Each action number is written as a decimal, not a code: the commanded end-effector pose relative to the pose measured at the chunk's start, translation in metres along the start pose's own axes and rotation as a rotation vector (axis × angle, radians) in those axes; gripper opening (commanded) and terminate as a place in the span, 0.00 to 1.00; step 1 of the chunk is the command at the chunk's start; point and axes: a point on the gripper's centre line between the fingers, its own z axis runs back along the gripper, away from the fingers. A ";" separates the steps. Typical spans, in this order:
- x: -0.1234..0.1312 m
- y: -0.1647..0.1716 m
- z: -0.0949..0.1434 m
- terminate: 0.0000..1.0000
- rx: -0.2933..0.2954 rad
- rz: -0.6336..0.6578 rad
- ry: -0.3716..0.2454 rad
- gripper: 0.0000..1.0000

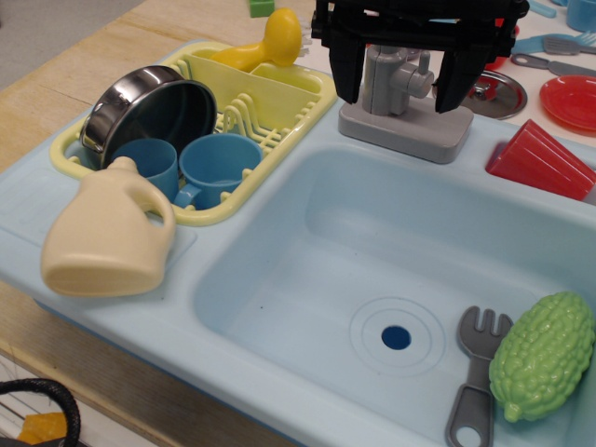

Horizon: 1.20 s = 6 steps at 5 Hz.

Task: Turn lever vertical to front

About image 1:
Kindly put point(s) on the grey toy faucet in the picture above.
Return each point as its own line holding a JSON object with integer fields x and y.
{"x": 394, "y": 109}

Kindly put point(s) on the red bowl background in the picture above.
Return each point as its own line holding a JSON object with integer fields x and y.
{"x": 496, "y": 64}

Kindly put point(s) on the green block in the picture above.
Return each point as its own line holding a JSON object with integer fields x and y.
{"x": 261, "y": 8}

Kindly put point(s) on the red plastic cup lying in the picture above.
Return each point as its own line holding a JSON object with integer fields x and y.
{"x": 535, "y": 158}

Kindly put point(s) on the light blue toy sink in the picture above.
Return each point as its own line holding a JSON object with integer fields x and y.
{"x": 326, "y": 307}

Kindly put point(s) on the red plastic plate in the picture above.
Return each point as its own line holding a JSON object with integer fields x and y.
{"x": 570, "y": 101}

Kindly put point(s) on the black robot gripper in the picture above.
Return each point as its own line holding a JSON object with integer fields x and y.
{"x": 466, "y": 32}

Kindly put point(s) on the blue toy utensil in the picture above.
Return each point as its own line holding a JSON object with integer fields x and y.
{"x": 535, "y": 44}

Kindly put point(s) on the yellow dish brush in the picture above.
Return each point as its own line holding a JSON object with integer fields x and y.
{"x": 285, "y": 40}

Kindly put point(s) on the grey toy spatula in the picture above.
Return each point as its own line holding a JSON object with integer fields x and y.
{"x": 561, "y": 46}

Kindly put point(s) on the steel pot lid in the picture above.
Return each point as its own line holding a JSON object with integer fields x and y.
{"x": 496, "y": 95}

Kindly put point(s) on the blue cup with handle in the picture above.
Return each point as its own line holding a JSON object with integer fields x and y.
{"x": 212, "y": 165}

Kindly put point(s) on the orange paper piece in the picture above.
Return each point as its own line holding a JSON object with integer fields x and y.
{"x": 38, "y": 428}

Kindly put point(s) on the blue cup left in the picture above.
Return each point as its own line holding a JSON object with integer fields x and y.
{"x": 157, "y": 161}

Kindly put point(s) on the green bitter melon toy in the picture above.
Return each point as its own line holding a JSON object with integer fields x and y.
{"x": 541, "y": 360}

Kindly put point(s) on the cream detergent bottle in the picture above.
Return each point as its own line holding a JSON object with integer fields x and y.
{"x": 112, "y": 239}

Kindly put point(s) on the blue cup background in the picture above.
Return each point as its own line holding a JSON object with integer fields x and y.
{"x": 581, "y": 15}

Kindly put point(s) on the grey toy fork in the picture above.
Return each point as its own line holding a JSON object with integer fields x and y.
{"x": 480, "y": 333}

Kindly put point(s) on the grey toy spoon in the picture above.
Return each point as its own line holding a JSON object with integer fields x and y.
{"x": 555, "y": 67}

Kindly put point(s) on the steel cooking pot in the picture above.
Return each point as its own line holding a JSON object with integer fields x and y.
{"x": 152, "y": 102}

